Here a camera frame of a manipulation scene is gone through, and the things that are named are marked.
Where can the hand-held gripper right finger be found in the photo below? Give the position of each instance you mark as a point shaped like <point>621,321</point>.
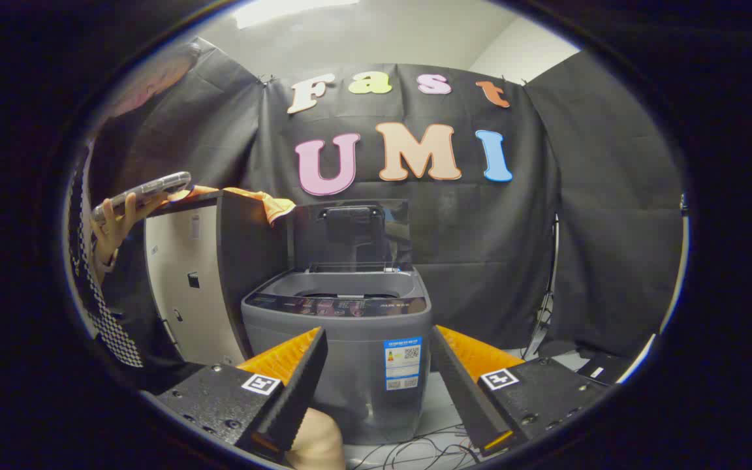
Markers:
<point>461,391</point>

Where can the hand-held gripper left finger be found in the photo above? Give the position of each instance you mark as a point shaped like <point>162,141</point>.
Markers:
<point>297,391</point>

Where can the grey washing machine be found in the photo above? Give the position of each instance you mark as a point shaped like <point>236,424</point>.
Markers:
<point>350,365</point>

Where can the transparent washing machine lid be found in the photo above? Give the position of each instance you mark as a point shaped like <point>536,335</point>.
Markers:
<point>350,235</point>

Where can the orange cloth garment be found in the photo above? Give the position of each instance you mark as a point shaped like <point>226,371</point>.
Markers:
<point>275,205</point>

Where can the smartphone with patterned case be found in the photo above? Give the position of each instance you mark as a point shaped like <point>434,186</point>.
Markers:
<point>154,186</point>

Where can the black light stand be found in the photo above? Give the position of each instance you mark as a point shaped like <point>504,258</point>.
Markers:
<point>549,297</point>

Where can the dark grey cabinet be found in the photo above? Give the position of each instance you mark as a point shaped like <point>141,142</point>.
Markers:
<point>245,248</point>

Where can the black backdrop cloth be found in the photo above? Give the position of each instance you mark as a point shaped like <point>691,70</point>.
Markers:
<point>480,228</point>

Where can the person's checkered clothing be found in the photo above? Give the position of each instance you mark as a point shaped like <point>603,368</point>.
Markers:
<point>108,326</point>

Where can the person's head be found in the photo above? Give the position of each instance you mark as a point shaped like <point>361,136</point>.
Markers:
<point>154,78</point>

